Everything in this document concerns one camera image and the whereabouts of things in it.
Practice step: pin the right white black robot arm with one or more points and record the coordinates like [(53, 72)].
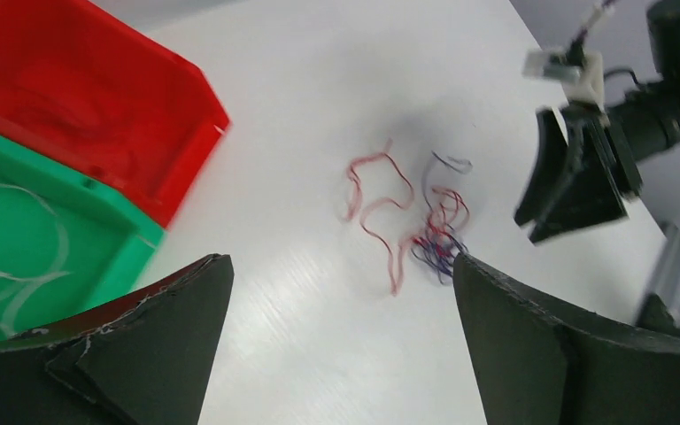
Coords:
[(648, 118)]

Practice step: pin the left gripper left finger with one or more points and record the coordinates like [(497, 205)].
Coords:
[(144, 358)]

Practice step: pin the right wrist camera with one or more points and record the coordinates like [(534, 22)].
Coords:
[(583, 83)]

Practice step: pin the green plastic bin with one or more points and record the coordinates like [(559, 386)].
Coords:
[(67, 242)]

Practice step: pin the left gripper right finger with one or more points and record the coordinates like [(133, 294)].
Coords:
[(538, 359)]

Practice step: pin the red plastic bin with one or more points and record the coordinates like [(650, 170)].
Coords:
[(88, 91)]

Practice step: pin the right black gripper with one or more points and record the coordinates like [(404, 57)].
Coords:
[(595, 178)]

